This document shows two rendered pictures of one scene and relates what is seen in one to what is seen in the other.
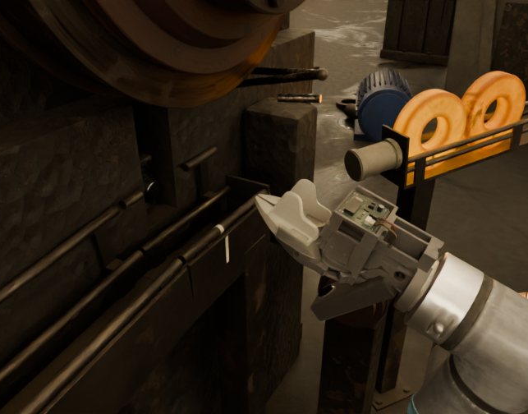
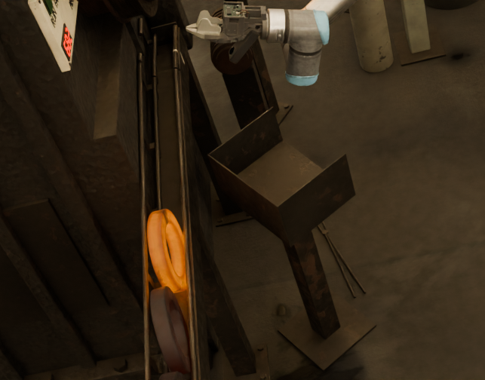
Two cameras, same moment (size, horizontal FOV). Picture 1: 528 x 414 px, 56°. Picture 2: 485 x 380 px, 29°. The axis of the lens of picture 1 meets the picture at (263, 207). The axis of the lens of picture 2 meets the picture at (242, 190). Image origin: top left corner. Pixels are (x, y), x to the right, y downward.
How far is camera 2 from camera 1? 2.00 m
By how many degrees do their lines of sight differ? 21
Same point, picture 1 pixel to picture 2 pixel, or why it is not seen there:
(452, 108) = not seen: outside the picture
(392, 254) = (250, 20)
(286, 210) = (204, 26)
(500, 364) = (303, 35)
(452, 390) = (296, 56)
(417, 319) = (271, 38)
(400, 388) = (282, 108)
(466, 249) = not seen: outside the picture
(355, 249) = (238, 26)
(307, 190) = (205, 14)
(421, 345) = (280, 76)
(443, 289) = (274, 22)
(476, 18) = not seen: outside the picture
